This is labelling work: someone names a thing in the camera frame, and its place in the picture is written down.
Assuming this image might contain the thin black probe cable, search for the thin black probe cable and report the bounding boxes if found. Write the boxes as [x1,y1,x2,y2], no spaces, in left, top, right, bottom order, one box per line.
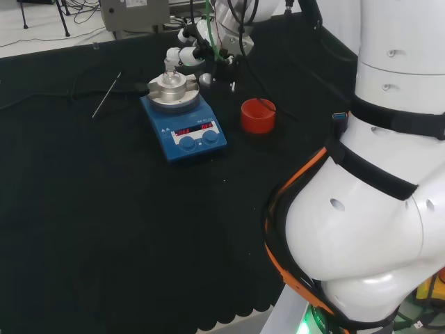
[0,69,143,111]

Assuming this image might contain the heater with blue base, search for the heater with blue base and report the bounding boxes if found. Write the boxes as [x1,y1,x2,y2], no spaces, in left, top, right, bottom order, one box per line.
[140,88,229,164]

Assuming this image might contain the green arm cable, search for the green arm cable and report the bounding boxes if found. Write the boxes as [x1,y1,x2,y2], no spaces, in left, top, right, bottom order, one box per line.
[204,0,227,64]

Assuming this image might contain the red ribbed plastic cup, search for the red ribbed plastic cup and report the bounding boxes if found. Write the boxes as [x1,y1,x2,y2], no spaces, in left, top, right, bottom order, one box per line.
[240,98,277,135]

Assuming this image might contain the grey equipment box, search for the grey equipment box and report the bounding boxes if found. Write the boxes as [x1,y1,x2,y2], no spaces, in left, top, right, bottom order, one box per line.
[99,0,172,40]

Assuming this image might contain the yellow stop button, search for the yellow stop button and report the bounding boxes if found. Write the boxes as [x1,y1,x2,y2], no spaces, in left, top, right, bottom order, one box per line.
[415,266,445,302]

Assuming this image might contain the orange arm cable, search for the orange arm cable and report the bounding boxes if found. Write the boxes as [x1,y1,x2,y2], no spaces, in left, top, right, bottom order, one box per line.
[263,145,335,316]

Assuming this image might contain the black bench cloth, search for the black bench cloth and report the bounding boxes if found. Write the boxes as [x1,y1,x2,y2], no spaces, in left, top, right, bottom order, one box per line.
[0,12,359,334]

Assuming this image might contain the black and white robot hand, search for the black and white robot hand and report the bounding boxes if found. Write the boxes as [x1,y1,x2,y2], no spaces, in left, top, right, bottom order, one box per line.
[164,19,241,93]

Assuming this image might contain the thin steel probe rod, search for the thin steel probe rod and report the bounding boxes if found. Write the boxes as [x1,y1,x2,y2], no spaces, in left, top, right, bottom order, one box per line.
[91,71,124,119]

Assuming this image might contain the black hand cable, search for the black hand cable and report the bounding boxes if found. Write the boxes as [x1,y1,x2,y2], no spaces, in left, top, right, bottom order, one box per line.
[238,0,300,123]

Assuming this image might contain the clear round-bottom glass flask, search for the clear round-bottom glass flask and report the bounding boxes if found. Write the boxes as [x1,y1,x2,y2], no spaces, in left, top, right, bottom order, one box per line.
[160,69,181,86]

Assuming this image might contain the aluminium heating block black handles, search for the aluminium heating block black handles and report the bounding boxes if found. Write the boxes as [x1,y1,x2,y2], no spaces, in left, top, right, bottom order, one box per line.
[133,71,202,113]

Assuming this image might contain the black tripod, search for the black tripod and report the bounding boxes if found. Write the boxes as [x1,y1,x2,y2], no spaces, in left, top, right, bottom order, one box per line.
[17,0,72,38]

